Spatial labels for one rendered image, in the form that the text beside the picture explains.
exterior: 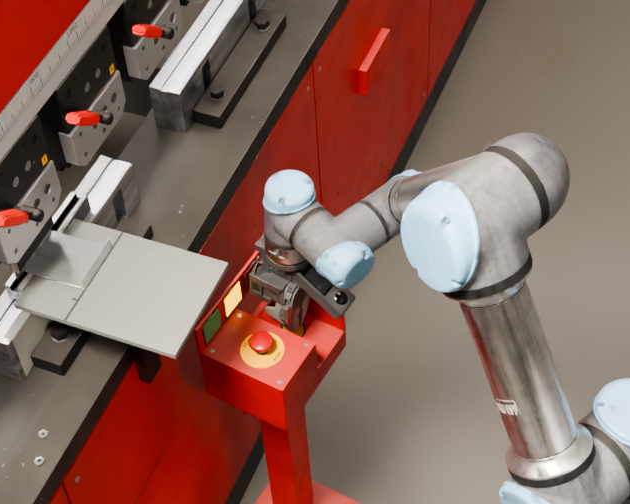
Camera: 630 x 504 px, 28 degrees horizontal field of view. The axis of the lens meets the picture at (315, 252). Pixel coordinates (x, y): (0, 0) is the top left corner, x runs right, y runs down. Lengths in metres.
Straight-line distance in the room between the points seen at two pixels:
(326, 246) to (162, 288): 0.25
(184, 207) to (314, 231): 0.37
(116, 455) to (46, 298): 0.31
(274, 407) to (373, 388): 0.90
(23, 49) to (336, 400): 1.46
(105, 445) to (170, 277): 0.30
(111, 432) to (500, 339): 0.72
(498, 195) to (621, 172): 1.97
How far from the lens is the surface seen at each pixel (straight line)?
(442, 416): 2.88
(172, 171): 2.18
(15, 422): 1.91
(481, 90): 3.60
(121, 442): 2.05
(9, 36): 1.66
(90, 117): 1.80
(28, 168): 1.77
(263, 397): 2.04
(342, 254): 1.79
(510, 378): 1.56
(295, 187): 1.84
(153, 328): 1.81
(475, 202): 1.44
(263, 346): 2.00
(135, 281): 1.87
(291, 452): 2.31
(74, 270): 1.90
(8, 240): 1.76
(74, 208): 1.98
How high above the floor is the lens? 2.42
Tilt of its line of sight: 50 degrees down
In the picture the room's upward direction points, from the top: 4 degrees counter-clockwise
